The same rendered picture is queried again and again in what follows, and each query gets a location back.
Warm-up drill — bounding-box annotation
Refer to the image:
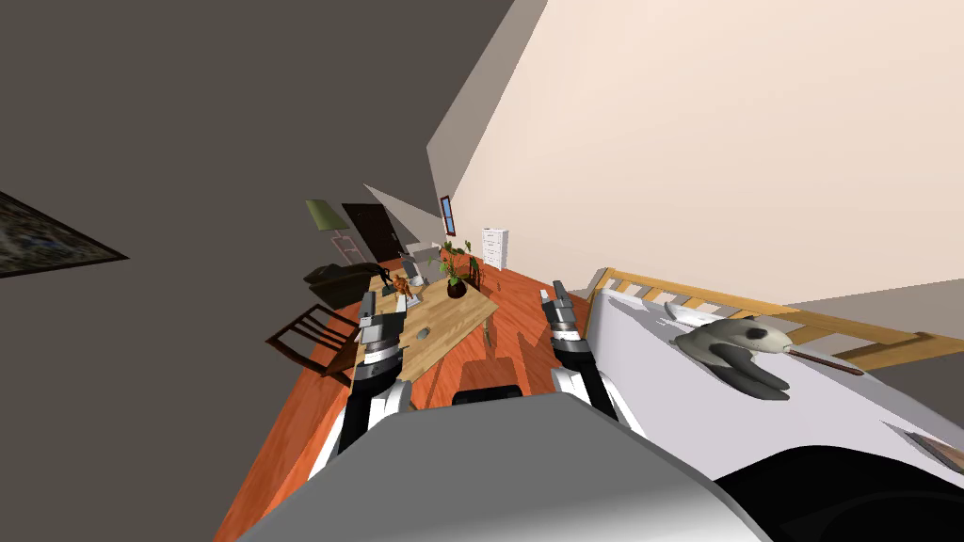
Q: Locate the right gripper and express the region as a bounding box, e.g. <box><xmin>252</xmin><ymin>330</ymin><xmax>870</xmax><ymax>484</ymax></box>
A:
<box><xmin>538</xmin><ymin>279</ymin><xmax>581</xmax><ymax>339</ymax></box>

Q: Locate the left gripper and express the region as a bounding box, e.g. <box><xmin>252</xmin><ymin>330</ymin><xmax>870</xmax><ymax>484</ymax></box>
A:
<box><xmin>359</xmin><ymin>291</ymin><xmax>409</xmax><ymax>350</ymax></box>

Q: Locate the black armchair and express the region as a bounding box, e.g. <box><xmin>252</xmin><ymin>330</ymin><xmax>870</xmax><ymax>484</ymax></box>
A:
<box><xmin>302</xmin><ymin>261</ymin><xmax>394</xmax><ymax>311</ymax></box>

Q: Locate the dark wooden chair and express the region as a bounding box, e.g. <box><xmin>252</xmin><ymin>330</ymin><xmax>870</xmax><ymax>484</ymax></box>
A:
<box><xmin>265</xmin><ymin>303</ymin><xmax>363</xmax><ymax>378</ymax></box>

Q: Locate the white dresser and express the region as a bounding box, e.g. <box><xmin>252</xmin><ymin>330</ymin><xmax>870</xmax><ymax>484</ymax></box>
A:
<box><xmin>481</xmin><ymin>226</ymin><xmax>511</xmax><ymax>272</ymax></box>

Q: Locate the dark door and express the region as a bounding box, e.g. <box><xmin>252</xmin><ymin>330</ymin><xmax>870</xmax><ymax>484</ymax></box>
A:
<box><xmin>342</xmin><ymin>202</ymin><xmax>401</xmax><ymax>265</ymax></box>

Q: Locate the light wooden table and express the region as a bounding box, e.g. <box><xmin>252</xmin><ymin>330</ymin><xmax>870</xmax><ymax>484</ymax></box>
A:
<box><xmin>352</xmin><ymin>279</ymin><xmax>501</xmax><ymax>387</ymax></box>

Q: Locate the green plant in dark pot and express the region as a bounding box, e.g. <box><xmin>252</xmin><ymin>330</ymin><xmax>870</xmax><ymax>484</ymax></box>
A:
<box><xmin>428</xmin><ymin>239</ymin><xmax>476</xmax><ymax>301</ymax></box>

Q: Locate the green floor lamp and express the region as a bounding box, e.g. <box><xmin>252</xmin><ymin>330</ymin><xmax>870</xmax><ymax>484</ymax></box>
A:
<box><xmin>304</xmin><ymin>199</ymin><xmax>367</xmax><ymax>266</ymax></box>

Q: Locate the white pillow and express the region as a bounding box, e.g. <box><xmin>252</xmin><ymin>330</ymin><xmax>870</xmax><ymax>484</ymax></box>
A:
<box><xmin>662</xmin><ymin>300</ymin><xmax>707</xmax><ymax>329</ymax></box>

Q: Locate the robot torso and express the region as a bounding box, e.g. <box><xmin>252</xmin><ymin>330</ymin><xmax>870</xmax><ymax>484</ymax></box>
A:
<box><xmin>236</xmin><ymin>385</ymin><xmax>773</xmax><ymax>542</ymax></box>

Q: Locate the wooden bed with white mattress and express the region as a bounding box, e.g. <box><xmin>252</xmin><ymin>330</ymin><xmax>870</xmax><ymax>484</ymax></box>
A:
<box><xmin>581</xmin><ymin>266</ymin><xmax>964</xmax><ymax>485</ymax></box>

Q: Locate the flat brown book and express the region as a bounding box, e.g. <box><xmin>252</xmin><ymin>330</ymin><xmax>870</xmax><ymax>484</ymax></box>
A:
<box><xmin>906</xmin><ymin>429</ymin><xmax>964</xmax><ymax>474</ymax></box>

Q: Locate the dark framed wall picture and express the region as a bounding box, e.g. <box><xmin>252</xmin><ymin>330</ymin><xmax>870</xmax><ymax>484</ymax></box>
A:
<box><xmin>0</xmin><ymin>191</ymin><xmax>130</xmax><ymax>280</ymax></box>

